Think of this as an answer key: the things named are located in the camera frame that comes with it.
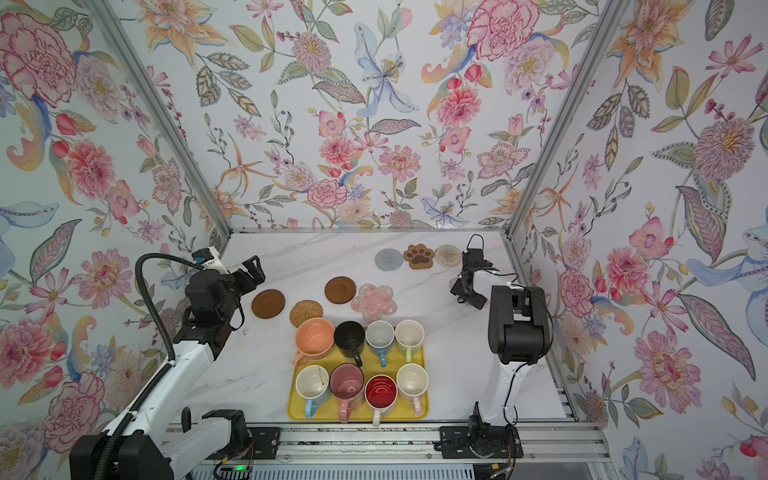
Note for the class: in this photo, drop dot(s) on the pink flower coaster left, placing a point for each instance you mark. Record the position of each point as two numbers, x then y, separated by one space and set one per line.
374 302

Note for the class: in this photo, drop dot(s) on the red interior white mug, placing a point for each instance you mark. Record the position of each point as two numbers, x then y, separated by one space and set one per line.
381 394

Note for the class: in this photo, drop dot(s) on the white mug blue handle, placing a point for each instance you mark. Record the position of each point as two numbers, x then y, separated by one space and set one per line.
380 338

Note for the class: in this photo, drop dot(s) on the black mug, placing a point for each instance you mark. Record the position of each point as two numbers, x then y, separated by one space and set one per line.
349 338

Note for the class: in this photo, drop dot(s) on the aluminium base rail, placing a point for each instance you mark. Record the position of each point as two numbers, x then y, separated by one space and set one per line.
421 450

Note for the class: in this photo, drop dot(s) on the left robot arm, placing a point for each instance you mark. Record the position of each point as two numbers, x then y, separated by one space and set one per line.
131 446

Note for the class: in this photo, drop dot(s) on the cream mug blue handle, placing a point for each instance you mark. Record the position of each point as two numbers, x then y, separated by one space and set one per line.
312 384

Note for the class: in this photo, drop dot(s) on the grey round coaster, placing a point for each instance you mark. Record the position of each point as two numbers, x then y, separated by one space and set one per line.
388 259

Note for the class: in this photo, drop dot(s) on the yellow tray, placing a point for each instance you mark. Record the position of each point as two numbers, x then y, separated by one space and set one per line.
328 412

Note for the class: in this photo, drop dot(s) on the white mug green handle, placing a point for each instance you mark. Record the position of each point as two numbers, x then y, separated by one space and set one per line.
409 338

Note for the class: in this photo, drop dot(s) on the cream mug pink handle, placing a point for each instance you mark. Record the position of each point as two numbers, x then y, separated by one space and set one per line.
413 381

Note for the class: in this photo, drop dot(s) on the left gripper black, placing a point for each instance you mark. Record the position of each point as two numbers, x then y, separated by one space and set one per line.
256 276

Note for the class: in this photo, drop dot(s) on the brown paw coaster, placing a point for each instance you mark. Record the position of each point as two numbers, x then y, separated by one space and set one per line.
419 257

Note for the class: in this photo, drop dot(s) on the dark brown round coaster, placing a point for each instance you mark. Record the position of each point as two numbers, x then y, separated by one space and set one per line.
340 290

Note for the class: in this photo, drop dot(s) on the dusty pink mug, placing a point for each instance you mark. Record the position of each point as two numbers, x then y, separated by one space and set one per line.
347 386

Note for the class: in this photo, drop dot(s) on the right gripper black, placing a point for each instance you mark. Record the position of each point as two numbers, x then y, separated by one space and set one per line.
459 289

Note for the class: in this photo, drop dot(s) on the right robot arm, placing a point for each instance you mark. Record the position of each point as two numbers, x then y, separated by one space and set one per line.
520 333

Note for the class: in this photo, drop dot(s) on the orange mug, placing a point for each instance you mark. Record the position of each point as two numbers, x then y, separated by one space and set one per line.
313 340

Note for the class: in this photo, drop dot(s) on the woven rattan round coaster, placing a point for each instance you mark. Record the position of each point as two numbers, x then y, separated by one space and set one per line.
305 310

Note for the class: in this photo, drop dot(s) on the patterned round white coaster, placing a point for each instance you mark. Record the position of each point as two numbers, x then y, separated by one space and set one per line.
448 255

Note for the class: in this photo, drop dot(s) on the brown wooden round coaster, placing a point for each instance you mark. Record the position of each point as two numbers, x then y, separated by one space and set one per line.
268 304

